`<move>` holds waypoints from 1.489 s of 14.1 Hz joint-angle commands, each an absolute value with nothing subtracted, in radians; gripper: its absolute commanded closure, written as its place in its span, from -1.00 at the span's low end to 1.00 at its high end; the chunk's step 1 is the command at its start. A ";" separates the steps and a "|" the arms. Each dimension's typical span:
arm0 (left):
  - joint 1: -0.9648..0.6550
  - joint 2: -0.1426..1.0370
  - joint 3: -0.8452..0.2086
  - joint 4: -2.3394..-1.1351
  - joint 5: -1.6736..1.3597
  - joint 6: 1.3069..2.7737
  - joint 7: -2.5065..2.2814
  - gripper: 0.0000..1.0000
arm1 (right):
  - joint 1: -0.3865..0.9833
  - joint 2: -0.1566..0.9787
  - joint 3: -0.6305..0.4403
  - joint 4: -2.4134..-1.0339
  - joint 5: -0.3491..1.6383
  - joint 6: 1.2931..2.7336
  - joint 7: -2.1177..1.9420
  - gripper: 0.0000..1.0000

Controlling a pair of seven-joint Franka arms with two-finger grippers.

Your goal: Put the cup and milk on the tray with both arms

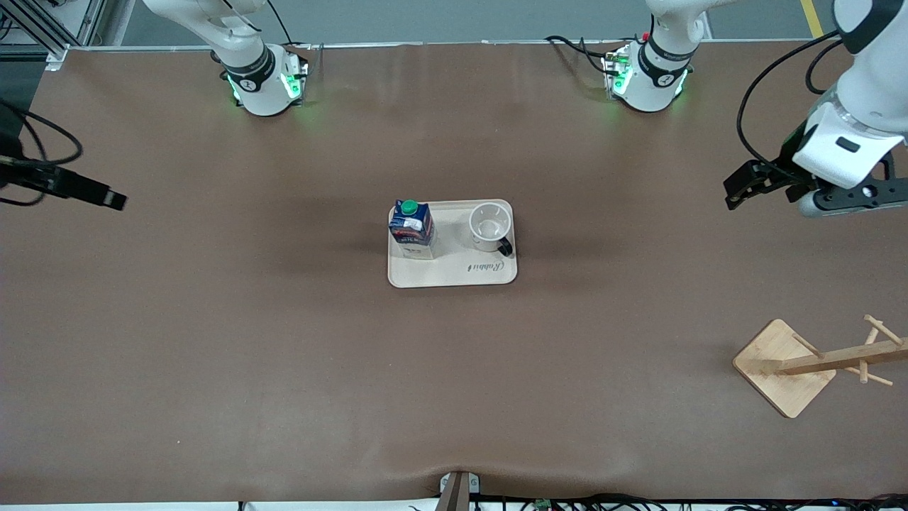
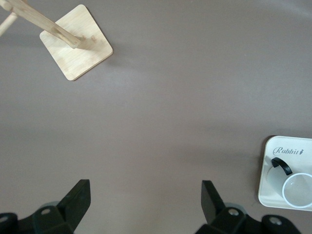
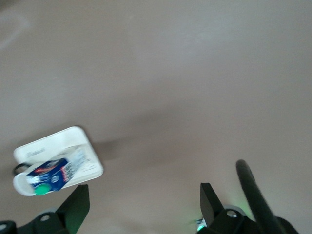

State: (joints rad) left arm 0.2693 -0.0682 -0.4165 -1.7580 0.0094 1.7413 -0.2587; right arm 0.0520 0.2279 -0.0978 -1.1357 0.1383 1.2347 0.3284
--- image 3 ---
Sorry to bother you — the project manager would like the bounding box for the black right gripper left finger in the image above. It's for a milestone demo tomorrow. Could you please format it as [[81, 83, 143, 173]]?
[[18, 184, 90, 234]]

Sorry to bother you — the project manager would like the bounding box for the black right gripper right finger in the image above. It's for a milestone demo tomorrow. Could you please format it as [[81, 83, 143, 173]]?
[[197, 182, 246, 234]]

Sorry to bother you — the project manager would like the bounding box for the brown table cover sheet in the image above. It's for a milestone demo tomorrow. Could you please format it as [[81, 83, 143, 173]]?
[[0, 0, 312, 234]]

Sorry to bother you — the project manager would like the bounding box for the cream tray with rabbit print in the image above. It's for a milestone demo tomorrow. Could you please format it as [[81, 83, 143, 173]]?
[[13, 126, 104, 190]]

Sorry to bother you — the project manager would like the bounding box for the white smiley mug black handle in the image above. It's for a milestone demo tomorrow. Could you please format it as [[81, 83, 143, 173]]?
[[11, 163, 37, 196]]

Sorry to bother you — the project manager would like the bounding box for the blue milk carton green cap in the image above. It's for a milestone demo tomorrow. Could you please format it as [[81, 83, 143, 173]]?
[[25, 145, 88, 196]]

